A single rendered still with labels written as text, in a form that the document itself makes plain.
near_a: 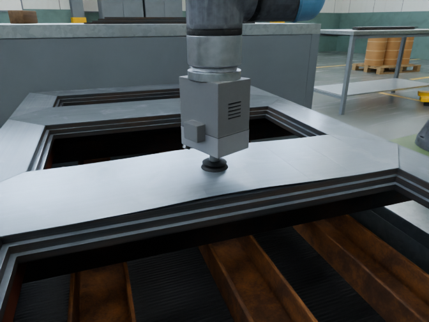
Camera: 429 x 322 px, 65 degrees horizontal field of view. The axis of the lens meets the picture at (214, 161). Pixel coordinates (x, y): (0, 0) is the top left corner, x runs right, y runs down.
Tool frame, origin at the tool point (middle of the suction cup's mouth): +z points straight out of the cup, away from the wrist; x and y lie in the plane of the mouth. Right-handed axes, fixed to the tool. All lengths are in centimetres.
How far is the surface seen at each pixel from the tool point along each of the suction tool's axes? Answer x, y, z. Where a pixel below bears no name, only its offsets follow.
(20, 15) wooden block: 8, -126, -24
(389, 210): 38.8, 14.4, 16.2
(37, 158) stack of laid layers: -18.6, -26.8, 0.3
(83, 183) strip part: -17.3, -9.0, -0.8
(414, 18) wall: 1122, -362, -23
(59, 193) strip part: -21.1, -8.3, -0.8
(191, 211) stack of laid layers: -9.6, 6.0, 0.3
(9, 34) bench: -5, -90, -18
